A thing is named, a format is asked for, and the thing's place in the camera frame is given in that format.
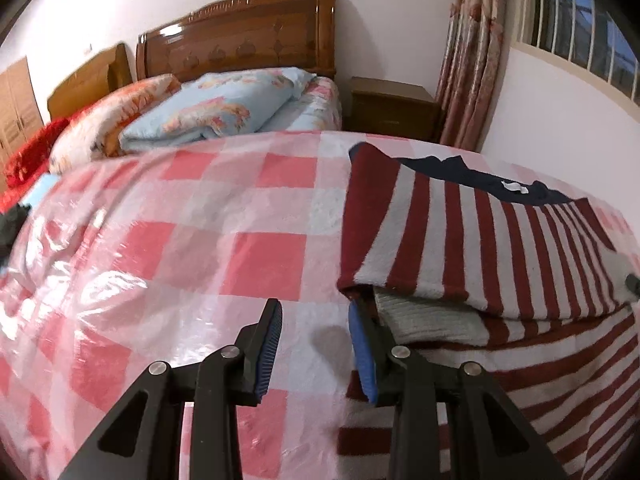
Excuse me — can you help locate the orange floral quilt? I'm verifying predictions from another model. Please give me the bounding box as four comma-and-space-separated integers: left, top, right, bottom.
49, 74, 182, 175

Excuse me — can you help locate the wooden nightstand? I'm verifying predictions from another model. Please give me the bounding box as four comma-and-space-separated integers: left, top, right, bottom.
342, 76, 443, 143

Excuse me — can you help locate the barred window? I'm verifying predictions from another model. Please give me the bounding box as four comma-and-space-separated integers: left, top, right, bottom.
510, 0, 640, 106

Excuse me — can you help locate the large carved wooden headboard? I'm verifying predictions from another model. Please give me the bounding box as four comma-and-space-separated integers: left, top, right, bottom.
136, 0, 337, 83

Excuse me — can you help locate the pink floral bed sheet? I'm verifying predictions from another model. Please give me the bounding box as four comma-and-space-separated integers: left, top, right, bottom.
250, 76, 343, 136

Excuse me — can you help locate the small wooden headboard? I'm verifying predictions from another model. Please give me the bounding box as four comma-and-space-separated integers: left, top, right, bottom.
47, 43, 133, 121

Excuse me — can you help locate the light wooden wardrobe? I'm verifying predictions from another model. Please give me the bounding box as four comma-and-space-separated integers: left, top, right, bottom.
0, 56, 45, 166

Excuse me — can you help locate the red fluffy blanket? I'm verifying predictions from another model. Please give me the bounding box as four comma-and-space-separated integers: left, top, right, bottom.
0, 117, 71, 211

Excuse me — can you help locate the light blue sheet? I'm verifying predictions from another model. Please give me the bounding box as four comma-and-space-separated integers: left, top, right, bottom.
25, 174, 61, 206

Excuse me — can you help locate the red white striped sweater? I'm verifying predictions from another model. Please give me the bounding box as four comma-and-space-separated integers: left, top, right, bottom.
336, 141, 640, 480

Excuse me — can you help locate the pink checked plastic bed cover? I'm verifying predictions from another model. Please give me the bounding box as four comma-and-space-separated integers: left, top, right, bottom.
0, 130, 640, 480

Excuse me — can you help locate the pink floral curtain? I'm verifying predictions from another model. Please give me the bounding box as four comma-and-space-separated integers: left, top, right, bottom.
434, 0, 516, 153

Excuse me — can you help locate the dark cloth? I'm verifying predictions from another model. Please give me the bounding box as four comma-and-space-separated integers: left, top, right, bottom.
0, 202, 33, 266

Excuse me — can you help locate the light blue floral quilt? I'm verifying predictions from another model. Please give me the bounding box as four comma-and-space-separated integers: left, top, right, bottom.
119, 66, 317, 156

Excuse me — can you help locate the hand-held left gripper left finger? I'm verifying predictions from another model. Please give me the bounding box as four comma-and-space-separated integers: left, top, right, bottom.
59, 298, 284, 480

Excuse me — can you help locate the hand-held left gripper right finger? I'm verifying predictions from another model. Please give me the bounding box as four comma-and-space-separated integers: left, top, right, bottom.
348, 299, 567, 480

